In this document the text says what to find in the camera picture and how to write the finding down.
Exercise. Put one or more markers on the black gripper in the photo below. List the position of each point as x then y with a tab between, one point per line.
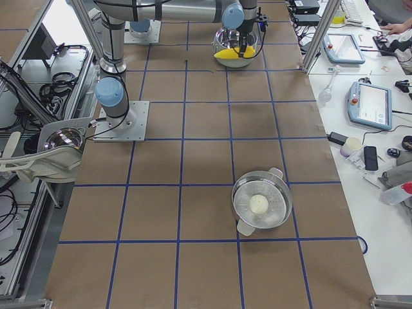
246	27

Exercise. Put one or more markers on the yellow toy corn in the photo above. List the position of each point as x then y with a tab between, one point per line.
233	53

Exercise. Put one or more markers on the steel pot far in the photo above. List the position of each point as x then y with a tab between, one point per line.
226	38

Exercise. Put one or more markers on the person hand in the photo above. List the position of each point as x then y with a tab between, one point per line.
395	28

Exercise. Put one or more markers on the teach pendant far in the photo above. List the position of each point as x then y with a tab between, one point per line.
342	48

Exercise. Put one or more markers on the teach pendant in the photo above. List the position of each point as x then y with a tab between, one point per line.
342	48
370	105

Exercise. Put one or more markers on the yellow cup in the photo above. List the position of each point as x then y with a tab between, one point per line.
339	17

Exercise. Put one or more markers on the white dish brush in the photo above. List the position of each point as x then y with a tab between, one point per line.
326	94

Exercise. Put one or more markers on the white keyboard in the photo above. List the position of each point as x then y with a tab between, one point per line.
351	15

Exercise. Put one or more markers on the black power adapter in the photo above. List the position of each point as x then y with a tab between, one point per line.
337	138

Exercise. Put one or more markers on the teach pendant near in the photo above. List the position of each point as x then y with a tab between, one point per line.
370	105

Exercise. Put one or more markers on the white purple cup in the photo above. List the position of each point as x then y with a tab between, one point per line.
350	146

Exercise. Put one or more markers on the white steamed bun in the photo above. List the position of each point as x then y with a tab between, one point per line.
258	204

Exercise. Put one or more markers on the black smartphone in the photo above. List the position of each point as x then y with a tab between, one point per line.
370	158

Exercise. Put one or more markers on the glass lid on tray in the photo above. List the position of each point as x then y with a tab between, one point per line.
66	136

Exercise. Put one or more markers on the aluminium frame post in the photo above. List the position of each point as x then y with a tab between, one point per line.
326	19

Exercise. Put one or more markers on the steel steamer pot white handles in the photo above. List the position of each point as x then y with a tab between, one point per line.
271	185

